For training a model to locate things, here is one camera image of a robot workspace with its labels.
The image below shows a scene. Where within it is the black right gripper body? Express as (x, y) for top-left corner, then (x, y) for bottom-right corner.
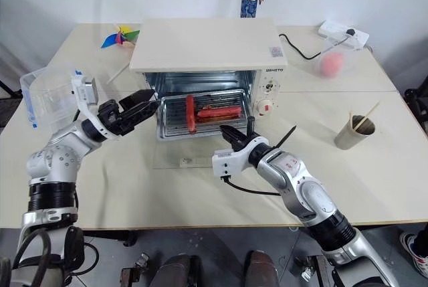
(243, 116), (268, 149)

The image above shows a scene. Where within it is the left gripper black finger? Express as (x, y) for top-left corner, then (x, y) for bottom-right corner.
(118, 88), (156, 110)
(119, 99), (158, 134)

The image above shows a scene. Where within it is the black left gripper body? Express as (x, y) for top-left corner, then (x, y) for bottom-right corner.
(97, 98), (126, 138)

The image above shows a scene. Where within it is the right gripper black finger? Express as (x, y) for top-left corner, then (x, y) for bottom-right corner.
(274, 125), (298, 150)
(219, 125), (250, 151)

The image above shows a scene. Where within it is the silver metal baking tray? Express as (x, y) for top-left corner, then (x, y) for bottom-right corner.
(156, 88), (251, 142)

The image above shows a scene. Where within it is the glass toaster oven door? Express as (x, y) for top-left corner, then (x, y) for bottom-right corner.
(152, 138), (222, 171)

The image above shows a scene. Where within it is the straight red sausage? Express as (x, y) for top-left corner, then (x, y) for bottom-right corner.
(195, 105), (243, 123)

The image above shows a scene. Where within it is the large white oven knob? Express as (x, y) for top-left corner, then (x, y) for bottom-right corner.
(254, 98), (279, 117)

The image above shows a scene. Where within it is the curved red sausage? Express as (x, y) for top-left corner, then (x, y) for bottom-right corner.
(185, 94), (199, 134)

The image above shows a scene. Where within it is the cream white toaster oven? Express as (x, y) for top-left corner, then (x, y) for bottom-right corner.
(128, 17), (289, 119)

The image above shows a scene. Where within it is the colourful paper pinwheel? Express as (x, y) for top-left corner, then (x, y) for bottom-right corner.
(100, 24), (140, 84)

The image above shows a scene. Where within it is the clear plastic container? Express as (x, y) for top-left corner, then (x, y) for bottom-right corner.
(19, 62), (86, 131)

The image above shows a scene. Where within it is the silver metal cup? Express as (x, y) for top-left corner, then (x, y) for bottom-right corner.
(334, 114), (377, 151)

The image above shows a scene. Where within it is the long wooden chopstick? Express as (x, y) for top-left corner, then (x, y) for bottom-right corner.
(353, 100), (382, 133)

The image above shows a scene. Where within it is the pink peach ball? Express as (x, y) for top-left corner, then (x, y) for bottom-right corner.
(318, 50), (346, 78)

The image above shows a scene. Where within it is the clear plastic cup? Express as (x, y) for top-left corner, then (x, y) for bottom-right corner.
(311, 36), (358, 81)

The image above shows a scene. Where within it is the white power strip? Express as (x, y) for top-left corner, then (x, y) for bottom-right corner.
(316, 20), (370, 50)

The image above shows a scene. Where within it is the metal caster clamp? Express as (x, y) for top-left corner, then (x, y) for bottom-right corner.
(119, 252), (152, 284)
(292, 254), (324, 284)

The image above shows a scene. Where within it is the black stand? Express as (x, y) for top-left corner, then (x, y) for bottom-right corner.
(402, 75), (428, 142)

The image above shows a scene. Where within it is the white red sneaker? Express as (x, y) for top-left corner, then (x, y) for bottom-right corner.
(399, 231), (428, 270)

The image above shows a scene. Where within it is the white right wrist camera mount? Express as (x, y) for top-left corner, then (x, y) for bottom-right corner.
(211, 136), (270, 178)

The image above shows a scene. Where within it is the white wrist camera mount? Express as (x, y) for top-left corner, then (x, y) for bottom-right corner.
(211, 136), (270, 178)
(70, 75), (103, 126)

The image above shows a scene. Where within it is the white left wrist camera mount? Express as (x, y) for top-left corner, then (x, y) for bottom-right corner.
(70, 75), (103, 126)

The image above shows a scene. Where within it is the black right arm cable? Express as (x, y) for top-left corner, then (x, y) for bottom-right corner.
(221, 175), (282, 197)

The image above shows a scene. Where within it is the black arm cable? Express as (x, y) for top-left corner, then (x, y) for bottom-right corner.
(11, 226), (101, 280)
(221, 175), (282, 197)

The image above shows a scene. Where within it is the black oven power cord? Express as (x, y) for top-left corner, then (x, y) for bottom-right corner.
(278, 33), (324, 61)

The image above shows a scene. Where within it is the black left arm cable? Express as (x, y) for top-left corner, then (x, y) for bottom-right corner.
(11, 226), (101, 280)

